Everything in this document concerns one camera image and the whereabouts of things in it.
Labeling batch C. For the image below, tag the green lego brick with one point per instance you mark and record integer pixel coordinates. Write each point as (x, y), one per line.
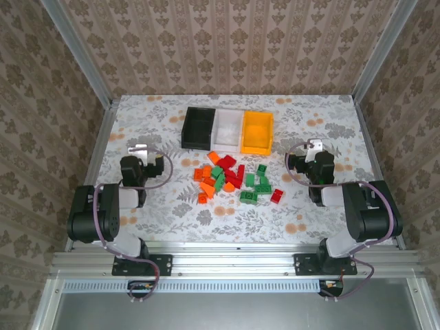
(261, 170)
(248, 197)
(263, 189)
(219, 182)
(250, 179)
(216, 172)
(263, 180)

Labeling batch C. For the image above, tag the orange sloped lego brick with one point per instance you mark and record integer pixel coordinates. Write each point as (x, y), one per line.
(207, 190)

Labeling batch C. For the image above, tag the long red lego brick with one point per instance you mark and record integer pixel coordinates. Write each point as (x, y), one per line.
(240, 175)

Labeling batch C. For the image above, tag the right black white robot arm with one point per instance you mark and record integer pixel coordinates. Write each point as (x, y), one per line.
(371, 220)

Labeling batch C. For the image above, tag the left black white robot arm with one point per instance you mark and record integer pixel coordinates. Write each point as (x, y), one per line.
(110, 213)

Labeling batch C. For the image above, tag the yellow plastic bin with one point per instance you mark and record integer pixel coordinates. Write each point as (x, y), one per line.
(254, 149)

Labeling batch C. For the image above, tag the black plastic bin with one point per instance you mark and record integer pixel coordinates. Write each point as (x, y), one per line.
(199, 142)

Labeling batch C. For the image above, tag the white plastic bin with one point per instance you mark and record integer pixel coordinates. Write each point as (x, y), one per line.
(225, 146)

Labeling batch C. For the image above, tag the floral print table cover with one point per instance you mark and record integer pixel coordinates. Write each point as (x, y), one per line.
(240, 223)

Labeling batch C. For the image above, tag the grey metal panel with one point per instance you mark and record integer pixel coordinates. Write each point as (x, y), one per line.
(233, 313)

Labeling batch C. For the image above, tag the aluminium side rail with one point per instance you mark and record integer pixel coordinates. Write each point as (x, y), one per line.
(99, 148)
(373, 151)

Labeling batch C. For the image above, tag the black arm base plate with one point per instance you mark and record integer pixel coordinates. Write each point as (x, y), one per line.
(163, 264)
(304, 264)

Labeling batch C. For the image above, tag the wide aluminium mounting rail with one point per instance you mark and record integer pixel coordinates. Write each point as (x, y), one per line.
(233, 261)

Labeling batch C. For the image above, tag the aluminium frame post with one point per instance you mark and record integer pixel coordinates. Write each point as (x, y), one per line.
(79, 51)
(381, 51)

